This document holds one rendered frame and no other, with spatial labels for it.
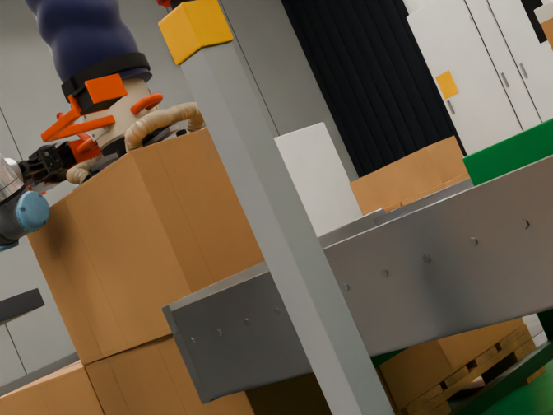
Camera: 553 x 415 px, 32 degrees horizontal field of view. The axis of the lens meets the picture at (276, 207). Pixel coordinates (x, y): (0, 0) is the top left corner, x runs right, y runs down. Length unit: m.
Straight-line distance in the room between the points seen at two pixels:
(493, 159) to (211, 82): 0.43
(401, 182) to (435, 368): 7.03
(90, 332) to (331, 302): 1.21
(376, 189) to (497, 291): 8.37
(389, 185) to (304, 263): 8.27
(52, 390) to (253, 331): 1.12
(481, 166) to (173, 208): 0.85
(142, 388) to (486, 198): 1.28
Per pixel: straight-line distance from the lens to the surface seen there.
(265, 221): 1.38
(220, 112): 1.39
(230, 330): 1.81
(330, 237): 2.25
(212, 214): 2.17
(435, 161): 9.21
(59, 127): 2.22
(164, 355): 2.28
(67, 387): 2.72
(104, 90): 2.05
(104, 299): 2.39
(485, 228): 1.37
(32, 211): 2.36
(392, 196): 9.65
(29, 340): 12.49
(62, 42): 2.45
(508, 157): 1.45
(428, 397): 2.48
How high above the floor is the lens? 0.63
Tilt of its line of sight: 2 degrees up
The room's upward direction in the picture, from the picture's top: 24 degrees counter-clockwise
